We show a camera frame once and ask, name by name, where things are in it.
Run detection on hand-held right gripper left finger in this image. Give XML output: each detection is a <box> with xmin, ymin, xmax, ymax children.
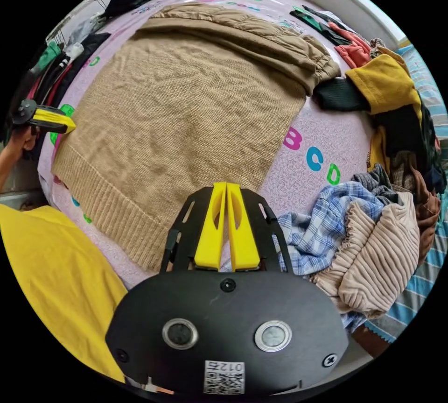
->
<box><xmin>194</xmin><ymin>181</ymin><xmax>228</xmax><ymax>273</ymax></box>

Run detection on beige cotton jacket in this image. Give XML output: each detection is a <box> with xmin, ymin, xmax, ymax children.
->
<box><xmin>50</xmin><ymin>2</ymin><xmax>343</xmax><ymax>275</ymax></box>

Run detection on colourful pile of clothes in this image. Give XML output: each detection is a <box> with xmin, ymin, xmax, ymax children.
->
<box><xmin>276</xmin><ymin>3</ymin><xmax>448</xmax><ymax>333</ymax></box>

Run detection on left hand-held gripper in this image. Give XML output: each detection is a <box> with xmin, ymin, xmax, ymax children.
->
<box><xmin>11</xmin><ymin>99</ymin><xmax>77</xmax><ymax>134</ymax></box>

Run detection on person's left forearm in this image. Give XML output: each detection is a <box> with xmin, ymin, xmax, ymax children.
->
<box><xmin>0</xmin><ymin>149</ymin><xmax>26</xmax><ymax>194</ymax></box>

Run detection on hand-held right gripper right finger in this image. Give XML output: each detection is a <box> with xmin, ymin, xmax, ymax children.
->
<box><xmin>226</xmin><ymin>182</ymin><xmax>260</xmax><ymax>273</ymax></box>

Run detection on person's left hand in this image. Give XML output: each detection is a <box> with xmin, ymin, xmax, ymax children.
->
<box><xmin>6</xmin><ymin>126</ymin><xmax>38</xmax><ymax>161</ymax></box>

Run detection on person's body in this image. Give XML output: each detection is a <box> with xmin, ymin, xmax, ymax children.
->
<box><xmin>0</xmin><ymin>203</ymin><xmax>129</xmax><ymax>385</ymax></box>

